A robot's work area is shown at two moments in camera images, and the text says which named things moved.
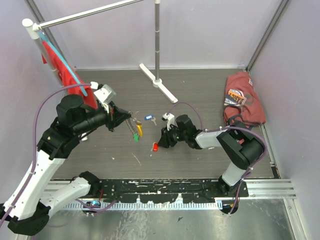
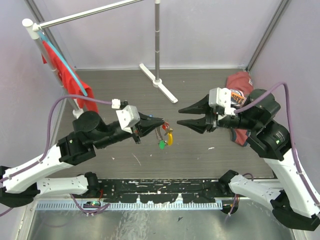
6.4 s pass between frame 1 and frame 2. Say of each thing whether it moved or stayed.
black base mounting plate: stayed
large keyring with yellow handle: moved
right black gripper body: moved
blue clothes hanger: stayed
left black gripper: moved
